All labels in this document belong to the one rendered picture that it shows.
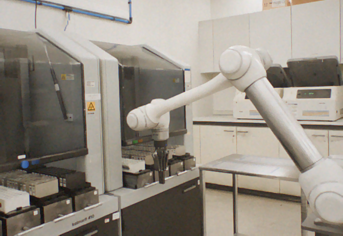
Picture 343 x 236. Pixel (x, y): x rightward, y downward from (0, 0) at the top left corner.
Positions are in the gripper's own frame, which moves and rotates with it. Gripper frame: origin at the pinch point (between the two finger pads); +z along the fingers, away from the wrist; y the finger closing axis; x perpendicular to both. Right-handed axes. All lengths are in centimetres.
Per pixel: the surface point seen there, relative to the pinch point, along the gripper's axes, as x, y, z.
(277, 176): 54, -24, -1
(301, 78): 1, -271, -56
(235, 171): 31.4, -24.1, -1.6
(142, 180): -11.7, 2.6, 2.5
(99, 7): -126, -77, -124
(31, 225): -12, 68, 5
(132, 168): -16.2, 5.1, -3.7
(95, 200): -11.7, 35.8, 4.1
